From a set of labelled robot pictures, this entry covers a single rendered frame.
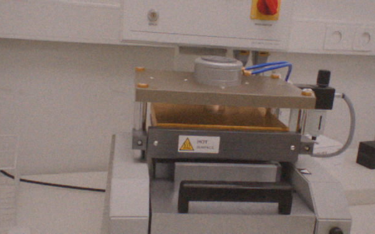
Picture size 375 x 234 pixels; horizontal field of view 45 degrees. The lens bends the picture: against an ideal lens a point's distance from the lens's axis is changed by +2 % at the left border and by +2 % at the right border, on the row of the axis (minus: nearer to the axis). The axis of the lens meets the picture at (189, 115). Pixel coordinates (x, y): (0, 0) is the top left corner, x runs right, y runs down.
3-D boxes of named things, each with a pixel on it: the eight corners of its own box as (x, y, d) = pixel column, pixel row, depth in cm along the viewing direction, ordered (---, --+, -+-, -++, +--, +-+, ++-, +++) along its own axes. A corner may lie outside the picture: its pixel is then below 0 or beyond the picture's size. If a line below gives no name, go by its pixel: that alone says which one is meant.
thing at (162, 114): (149, 118, 82) (152, 67, 79) (263, 122, 85) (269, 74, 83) (155, 148, 65) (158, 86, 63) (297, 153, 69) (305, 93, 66)
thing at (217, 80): (131, 108, 88) (134, 43, 85) (280, 114, 92) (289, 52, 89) (132, 148, 65) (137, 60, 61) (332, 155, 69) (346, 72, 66)
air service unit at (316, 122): (265, 135, 93) (274, 65, 90) (331, 137, 96) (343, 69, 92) (273, 143, 88) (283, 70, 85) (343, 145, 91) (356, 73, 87)
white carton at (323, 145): (253, 162, 128) (256, 138, 127) (312, 155, 140) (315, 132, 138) (281, 178, 118) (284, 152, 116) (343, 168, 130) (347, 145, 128)
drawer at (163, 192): (142, 159, 85) (145, 120, 83) (252, 161, 89) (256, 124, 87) (149, 240, 57) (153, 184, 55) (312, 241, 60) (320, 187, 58)
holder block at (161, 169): (149, 143, 83) (150, 130, 82) (251, 147, 86) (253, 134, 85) (154, 178, 67) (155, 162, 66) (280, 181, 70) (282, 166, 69)
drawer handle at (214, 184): (177, 206, 59) (179, 178, 58) (285, 208, 61) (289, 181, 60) (178, 213, 57) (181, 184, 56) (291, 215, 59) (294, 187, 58)
